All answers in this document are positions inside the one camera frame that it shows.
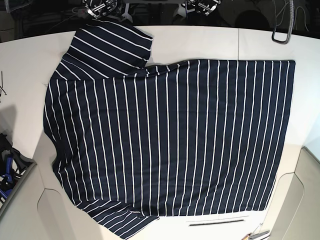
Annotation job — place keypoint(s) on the blue clamp tool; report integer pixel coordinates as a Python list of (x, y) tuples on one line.
[(7, 174)]

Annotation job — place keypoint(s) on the grey tool with orange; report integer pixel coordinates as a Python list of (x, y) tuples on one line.
[(255, 235)]

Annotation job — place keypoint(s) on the navy white striped T-shirt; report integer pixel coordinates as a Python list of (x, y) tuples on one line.
[(136, 142)]

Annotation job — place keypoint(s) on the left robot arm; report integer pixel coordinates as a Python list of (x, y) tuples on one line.
[(205, 7)]

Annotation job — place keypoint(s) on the white power strip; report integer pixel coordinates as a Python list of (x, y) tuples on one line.
[(80, 12)]

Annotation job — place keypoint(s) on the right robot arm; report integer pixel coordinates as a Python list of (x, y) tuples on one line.
[(103, 8)]

